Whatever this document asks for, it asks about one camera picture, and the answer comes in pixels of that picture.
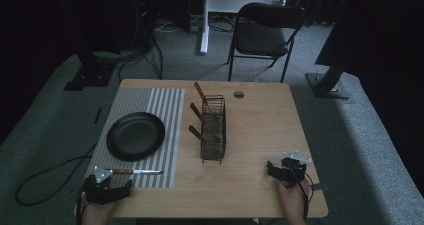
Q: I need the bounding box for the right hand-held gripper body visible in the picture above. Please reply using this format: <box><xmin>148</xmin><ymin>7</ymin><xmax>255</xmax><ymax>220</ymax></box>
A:
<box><xmin>279</xmin><ymin>150</ymin><xmax>314</xmax><ymax>189</ymax></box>

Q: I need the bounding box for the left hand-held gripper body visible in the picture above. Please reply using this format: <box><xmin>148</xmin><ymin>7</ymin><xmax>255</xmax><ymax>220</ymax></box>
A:
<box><xmin>82</xmin><ymin>166</ymin><xmax>128</xmax><ymax>206</ymax></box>

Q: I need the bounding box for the wooden-handled table knife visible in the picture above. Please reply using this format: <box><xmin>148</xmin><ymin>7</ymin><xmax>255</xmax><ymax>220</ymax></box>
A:
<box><xmin>107</xmin><ymin>168</ymin><xmax>165</xmax><ymax>176</ymax></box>

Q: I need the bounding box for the person's left hand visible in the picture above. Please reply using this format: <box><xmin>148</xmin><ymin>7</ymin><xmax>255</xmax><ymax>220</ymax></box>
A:
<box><xmin>80</xmin><ymin>195</ymin><xmax>117</xmax><ymax>225</ymax></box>

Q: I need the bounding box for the person's right hand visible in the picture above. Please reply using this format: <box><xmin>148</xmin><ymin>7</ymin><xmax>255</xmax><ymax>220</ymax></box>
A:
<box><xmin>275</xmin><ymin>177</ymin><xmax>312</xmax><ymax>225</ymax></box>

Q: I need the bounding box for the black round plate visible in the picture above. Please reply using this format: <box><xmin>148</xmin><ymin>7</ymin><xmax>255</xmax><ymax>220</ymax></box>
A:
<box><xmin>105</xmin><ymin>111</ymin><xmax>167</xmax><ymax>163</ymax></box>

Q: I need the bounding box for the grey striped placemat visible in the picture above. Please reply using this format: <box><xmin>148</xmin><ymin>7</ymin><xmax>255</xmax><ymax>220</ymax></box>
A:
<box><xmin>85</xmin><ymin>87</ymin><xmax>186</xmax><ymax>189</ymax></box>

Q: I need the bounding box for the black folding chair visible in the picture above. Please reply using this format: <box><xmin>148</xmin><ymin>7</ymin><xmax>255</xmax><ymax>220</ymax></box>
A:
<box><xmin>227</xmin><ymin>2</ymin><xmax>307</xmax><ymax>84</ymax></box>

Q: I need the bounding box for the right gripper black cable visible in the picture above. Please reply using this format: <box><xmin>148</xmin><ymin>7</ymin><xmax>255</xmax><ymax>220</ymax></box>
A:
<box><xmin>290</xmin><ymin>164</ymin><xmax>316</xmax><ymax>221</ymax></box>

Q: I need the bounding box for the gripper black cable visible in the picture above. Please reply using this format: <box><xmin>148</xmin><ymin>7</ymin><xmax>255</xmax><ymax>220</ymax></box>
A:
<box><xmin>75</xmin><ymin>184</ymin><xmax>85</xmax><ymax>225</ymax></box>
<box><xmin>290</xmin><ymin>164</ymin><xmax>316</xmax><ymax>221</ymax></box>

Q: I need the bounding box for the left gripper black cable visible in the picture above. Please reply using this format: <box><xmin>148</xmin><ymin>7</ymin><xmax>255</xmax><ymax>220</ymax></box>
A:
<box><xmin>75</xmin><ymin>184</ymin><xmax>85</xmax><ymax>225</ymax></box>

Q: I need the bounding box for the black floor cable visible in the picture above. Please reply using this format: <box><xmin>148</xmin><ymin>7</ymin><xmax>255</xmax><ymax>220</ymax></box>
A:
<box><xmin>14</xmin><ymin>144</ymin><xmax>98</xmax><ymax>207</ymax></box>

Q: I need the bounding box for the black wire cutlery basket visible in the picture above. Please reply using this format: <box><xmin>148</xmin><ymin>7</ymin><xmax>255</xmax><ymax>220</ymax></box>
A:
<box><xmin>200</xmin><ymin>94</ymin><xmax>228</xmax><ymax>165</ymax></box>

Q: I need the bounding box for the wooden-handled utensil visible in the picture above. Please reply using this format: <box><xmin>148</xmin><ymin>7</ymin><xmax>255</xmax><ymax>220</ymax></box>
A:
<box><xmin>193</xmin><ymin>81</ymin><xmax>218</xmax><ymax>119</ymax></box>
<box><xmin>188</xmin><ymin>124</ymin><xmax>214</xmax><ymax>146</ymax></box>
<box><xmin>189</xmin><ymin>102</ymin><xmax>218</xmax><ymax>136</ymax></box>

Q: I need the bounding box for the black post with metal base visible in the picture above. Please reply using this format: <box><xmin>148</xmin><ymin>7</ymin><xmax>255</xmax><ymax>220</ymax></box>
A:
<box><xmin>305</xmin><ymin>0</ymin><xmax>356</xmax><ymax>101</ymax></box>

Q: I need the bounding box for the black stand with base plate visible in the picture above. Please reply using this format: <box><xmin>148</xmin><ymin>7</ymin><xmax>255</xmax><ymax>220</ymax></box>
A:
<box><xmin>63</xmin><ymin>0</ymin><xmax>117</xmax><ymax>92</ymax></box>

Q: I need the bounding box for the bundle of black cables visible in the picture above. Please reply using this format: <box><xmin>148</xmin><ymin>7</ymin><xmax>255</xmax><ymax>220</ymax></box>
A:
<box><xmin>117</xmin><ymin>4</ymin><xmax>165</xmax><ymax>81</ymax></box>

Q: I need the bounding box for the white desk frame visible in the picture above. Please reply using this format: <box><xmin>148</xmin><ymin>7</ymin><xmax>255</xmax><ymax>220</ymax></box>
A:
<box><xmin>198</xmin><ymin>0</ymin><xmax>292</xmax><ymax>56</ymax></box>

